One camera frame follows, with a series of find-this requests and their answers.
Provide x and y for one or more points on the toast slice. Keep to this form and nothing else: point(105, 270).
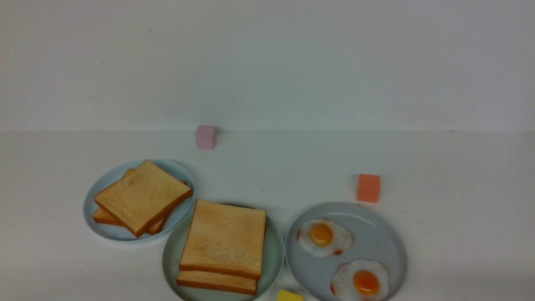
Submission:
point(142, 200)
point(217, 281)
point(138, 199)
point(225, 239)

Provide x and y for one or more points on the pink cube block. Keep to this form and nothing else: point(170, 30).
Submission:
point(206, 137)

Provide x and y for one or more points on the fried egg back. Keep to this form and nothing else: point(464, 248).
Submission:
point(323, 238)

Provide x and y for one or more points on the fried egg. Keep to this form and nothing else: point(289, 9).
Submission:
point(323, 238)
point(361, 280)

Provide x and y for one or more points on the orange cube block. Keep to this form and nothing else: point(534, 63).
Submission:
point(368, 188)

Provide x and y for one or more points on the green centre plate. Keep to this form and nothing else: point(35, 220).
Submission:
point(273, 258)

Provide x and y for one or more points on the grey egg plate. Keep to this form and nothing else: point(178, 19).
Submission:
point(374, 239)

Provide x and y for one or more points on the yellow cube block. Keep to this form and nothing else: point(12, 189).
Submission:
point(284, 295)

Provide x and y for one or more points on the fried egg front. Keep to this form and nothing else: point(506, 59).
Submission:
point(361, 280)

